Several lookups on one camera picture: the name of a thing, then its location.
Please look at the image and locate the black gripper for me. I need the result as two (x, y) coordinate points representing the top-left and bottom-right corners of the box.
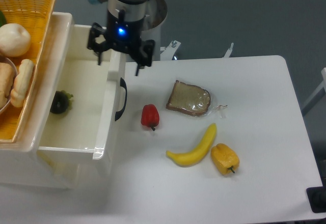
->
(87, 9), (156, 77)

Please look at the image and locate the dark purple mangosteen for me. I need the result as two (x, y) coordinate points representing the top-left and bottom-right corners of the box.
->
(50, 90), (73, 115)

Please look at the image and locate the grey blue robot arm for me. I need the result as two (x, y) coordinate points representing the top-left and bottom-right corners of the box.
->
(87, 0), (155, 70)

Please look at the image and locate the open upper white drawer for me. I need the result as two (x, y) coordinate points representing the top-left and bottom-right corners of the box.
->
(39, 25), (126, 163)

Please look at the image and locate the white drawer cabinet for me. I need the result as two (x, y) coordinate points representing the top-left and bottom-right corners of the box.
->
(1, 12), (113, 188)

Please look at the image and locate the red bell pepper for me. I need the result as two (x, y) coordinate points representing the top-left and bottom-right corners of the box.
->
(141, 104), (160, 131)

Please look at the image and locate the bread slice in plastic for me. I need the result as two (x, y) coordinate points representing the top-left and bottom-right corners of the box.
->
(166, 80), (228, 117)

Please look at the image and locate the yellow woven basket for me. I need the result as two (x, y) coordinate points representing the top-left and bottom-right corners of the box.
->
(1, 0), (56, 144)

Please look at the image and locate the long braided bread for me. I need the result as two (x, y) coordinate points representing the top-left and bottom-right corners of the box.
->
(10, 59), (34, 107)

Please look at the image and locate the round white bun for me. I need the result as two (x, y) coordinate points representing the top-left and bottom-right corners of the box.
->
(1, 23), (31, 57)

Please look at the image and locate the brown bread roll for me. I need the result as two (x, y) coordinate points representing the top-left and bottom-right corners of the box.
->
(0, 63), (15, 108)

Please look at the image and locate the green vegetable in basket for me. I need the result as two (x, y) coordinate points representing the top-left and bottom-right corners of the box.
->
(0, 11), (7, 27)

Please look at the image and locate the yellow banana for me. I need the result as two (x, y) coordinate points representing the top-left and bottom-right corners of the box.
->
(166, 123), (218, 167)

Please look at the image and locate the yellow bell pepper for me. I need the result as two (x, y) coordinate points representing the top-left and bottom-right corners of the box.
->
(210, 143), (240, 175)

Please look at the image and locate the black device at table edge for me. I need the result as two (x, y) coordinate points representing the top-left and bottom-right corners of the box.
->
(306, 186), (325, 213)

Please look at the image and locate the black drawer handle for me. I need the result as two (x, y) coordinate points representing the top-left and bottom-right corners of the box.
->
(115, 77), (128, 121)

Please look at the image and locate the white metal bracket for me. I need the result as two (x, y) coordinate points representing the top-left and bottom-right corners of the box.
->
(160, 40), (181, 61)

